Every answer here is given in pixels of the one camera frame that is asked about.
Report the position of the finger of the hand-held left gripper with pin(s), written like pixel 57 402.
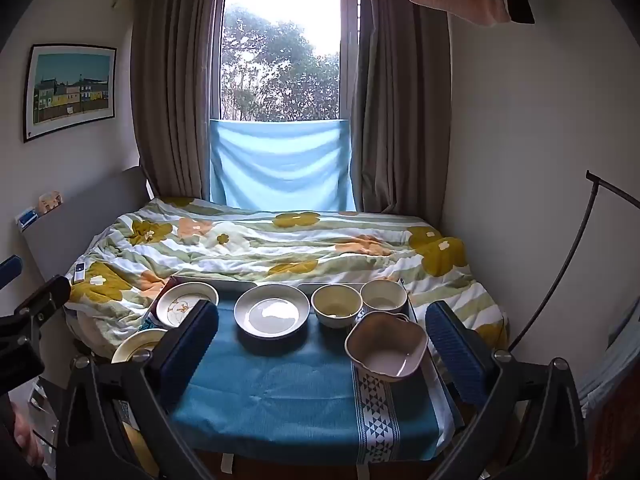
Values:
pixel 42 295
pixel 10 269

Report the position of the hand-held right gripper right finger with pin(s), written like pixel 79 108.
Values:
pixel 452 350

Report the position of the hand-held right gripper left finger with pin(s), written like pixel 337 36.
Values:
pixel 192 350

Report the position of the white plate with duck print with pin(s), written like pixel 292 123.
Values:
pixel 175 305

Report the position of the cream plate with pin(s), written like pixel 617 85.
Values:
pixel 135 347

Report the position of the pink square bowl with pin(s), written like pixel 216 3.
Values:
pixel 387 350

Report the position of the grey plate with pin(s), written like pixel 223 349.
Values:
pixel 272 312

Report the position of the cream bowl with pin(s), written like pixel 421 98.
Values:
pixel 382 296
pixel 336 305

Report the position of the person's left forearm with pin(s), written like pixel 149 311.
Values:
pixel 7 440

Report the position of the person's left hand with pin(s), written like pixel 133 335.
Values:
pixel 27 440

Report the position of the white remote control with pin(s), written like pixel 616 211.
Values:
pixel 79 273

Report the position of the small blue box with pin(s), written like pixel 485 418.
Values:
pixel 27 220

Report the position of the clear plastic bag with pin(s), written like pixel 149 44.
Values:
pixel 42 405

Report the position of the small printed box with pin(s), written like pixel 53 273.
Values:
pixel 50 201

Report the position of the grey headboard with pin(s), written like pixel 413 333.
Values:
pixel 85 220

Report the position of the teal tablecloth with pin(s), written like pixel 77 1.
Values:
pixel 280 390

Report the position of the floral blanket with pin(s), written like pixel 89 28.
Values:
pixel 280 245

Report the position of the light blue striped cloth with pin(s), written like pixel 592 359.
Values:
pixel 612 360

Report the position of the black metal floor stand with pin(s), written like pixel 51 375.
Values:
pixel 580 232

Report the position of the orange patterned cloth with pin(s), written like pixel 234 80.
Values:
pixel 617 435

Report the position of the light blue window cloth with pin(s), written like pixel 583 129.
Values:
pixel 280 165

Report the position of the white framed window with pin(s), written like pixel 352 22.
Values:
pixel 280 50

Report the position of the framed wall poster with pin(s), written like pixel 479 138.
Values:
pixel 70 90

